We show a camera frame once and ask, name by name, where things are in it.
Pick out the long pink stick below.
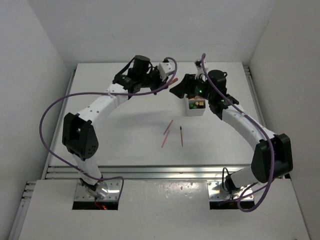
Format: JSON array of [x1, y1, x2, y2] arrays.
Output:
[[161, 130, 170, 148]]

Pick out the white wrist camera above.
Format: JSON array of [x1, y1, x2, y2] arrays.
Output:
[[194, 59, 208, 79], [157, 62, 175, 82]]

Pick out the pink mascara wand brush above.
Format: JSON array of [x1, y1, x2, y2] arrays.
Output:
[[179, 126, 184, 147]]

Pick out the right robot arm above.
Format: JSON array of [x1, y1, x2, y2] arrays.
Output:
[[169, 70, 293, 194]]

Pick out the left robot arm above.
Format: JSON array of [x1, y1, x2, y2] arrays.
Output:
[[62, 55, 175, 191]]

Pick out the pink lip pencil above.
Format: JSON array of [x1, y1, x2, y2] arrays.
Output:
[[169, 78, 178, 85]]

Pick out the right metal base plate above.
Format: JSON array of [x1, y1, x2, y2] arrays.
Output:
[[207, 180, 246, 202]]

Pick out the thin pink brush stick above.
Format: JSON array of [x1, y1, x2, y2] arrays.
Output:
[[163, 119, 174, 135]]

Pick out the metal base plate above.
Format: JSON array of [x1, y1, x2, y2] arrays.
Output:
[[207, 180, 246, 202], [74, 179, 122, 202]]

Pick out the white organizer box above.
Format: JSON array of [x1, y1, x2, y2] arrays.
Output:
[[184, 96, 206, 117]]

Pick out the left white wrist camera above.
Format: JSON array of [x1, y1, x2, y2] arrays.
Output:
[[157, 62, 175, 82]]

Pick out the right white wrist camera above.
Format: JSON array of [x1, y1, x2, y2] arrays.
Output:
[[194, 59, 208, 79]]

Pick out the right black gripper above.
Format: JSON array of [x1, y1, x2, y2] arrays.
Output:
[[170, 73, 214, 101]]

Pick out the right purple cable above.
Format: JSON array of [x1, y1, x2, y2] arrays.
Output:
[[200, 52, 276, 212]]

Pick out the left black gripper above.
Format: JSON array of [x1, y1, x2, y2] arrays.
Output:
[[138, 65, 168, 95]]

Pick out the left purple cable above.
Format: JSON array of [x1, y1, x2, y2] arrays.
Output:
[[39, 56, 179, 198]]

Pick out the purple cable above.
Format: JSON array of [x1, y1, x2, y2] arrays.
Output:
[[39, 56, 179, 198], [200, 52, 276, 212]]

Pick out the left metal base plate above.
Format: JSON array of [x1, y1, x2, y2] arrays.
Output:
[[74, 179, 122, 202]]

